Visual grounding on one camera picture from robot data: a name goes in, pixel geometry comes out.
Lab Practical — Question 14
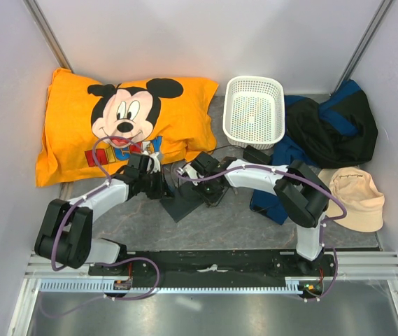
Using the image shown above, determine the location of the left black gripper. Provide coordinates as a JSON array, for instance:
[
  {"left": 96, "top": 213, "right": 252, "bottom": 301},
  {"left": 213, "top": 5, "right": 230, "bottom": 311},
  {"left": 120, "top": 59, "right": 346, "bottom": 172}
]
[{"left": 138, "top": 168, "right": 173, "bottom": 200}]

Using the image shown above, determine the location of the dark grey network switch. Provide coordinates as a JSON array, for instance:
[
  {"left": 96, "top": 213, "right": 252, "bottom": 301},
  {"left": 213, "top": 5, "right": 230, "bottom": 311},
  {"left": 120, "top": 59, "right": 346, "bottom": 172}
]
[{"left": 159, "top": 182, "right": 204, "bottom": 223}]

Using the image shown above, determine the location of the black power cord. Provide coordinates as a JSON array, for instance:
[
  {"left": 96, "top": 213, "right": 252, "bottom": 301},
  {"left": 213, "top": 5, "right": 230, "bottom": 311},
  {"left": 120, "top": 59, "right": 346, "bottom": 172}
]
[{"left": 205, "top": 145, "right": 255, "bottom": 211}]

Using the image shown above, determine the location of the black power adapter brick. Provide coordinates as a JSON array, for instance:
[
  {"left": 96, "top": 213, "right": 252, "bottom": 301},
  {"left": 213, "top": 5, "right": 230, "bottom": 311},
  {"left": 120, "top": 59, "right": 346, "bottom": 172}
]
[{"left": 243, "top": 145, "right": 271, "bottom": 165}]

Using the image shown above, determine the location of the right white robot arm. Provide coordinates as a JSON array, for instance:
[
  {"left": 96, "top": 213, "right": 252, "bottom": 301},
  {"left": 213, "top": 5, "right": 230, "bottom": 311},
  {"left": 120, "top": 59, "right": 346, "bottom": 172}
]
[{"left": 181, "top": 152, "right": 332, "bottom": 276}]

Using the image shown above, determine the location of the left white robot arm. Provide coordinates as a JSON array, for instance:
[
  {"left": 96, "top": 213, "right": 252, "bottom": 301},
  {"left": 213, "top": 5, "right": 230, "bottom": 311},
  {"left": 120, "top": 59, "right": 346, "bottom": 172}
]
[{"left": 34, "top": 153, "right": 169, "bottom": 275}]

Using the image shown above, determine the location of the orange Mickey Mouse pillow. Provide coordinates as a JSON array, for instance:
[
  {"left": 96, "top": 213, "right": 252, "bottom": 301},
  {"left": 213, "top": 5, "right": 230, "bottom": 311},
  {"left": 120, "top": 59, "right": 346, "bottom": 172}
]
[{"left": 36, "top": 69, "right": 218, "bottom": 187}]

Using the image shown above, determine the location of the white perforated plastic basket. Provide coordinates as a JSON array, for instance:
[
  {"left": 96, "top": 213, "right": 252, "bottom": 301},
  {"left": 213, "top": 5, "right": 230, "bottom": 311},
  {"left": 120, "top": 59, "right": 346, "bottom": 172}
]
[{"left": 222, "top": 76, "right": 285, "bottom": 150}]

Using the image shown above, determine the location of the blue and black garment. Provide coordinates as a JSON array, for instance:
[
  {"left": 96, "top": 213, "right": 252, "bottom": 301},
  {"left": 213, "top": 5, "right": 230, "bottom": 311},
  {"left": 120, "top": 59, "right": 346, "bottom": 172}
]
[{"left": 249, "top": 79, "right": 379, "bottom": 225}]

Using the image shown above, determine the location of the beige bucket hat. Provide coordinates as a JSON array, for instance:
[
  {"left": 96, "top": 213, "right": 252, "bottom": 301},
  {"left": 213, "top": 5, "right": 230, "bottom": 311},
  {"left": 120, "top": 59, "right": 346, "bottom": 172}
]
[{"left": 318, "top": 167, "right": 385, "bottom": 232}]

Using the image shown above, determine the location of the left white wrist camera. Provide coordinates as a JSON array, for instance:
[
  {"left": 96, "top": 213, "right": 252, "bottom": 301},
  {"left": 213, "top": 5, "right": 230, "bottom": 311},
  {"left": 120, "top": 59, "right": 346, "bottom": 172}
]
[{"left": 143, "top": 150, "right": 162, "bottom": 174}]

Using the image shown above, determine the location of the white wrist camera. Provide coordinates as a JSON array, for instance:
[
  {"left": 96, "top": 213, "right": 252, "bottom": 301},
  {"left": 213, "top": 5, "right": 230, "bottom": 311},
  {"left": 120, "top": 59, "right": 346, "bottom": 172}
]
[
  {"left": 176, "top": 164, "right": 199, "bottom": 182},
  {"left": 143, "top": 150, "right": 162, "bottom": 174}
]

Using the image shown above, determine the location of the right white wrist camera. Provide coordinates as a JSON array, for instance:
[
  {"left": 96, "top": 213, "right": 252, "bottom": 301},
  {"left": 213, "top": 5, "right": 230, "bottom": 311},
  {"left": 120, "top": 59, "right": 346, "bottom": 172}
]
[{"left": 176, "top": 164, "right": 199, "bottom": 182}]

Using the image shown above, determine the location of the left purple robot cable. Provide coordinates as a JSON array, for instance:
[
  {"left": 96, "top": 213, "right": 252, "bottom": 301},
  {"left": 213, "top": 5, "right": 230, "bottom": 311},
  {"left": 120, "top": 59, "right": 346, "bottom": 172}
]
[{"left": 39, "top": 135, "right": 161, "bottom": 319}]

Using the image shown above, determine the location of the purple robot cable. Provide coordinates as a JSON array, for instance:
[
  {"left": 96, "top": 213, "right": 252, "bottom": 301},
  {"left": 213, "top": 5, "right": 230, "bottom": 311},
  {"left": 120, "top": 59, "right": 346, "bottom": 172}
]
[
  {"left": 39, "top": 135, "right": 161, "bottom": 319},
  {"left": 176, "top": 164, "right": 348, "bottom": 304}
]

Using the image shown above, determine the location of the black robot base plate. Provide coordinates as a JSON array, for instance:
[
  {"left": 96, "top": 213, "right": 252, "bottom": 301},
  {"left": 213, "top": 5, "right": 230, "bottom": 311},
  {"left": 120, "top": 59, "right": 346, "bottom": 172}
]
[{"left": 88, "top": 248, "right": 336, "bottom": 291}]

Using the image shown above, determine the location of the white slotted cable duct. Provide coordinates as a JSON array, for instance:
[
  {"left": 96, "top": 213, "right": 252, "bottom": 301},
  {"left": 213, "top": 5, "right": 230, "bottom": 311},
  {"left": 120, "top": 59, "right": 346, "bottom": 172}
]
[{"left": 40, "top": 279, "right": 322, "bottom": 294}]

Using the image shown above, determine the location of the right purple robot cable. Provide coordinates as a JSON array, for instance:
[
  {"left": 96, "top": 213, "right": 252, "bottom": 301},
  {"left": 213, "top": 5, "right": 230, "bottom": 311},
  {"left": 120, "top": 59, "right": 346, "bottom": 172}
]
[{"left": 176, "top": 164, "right": 348, "bottom": 304}]

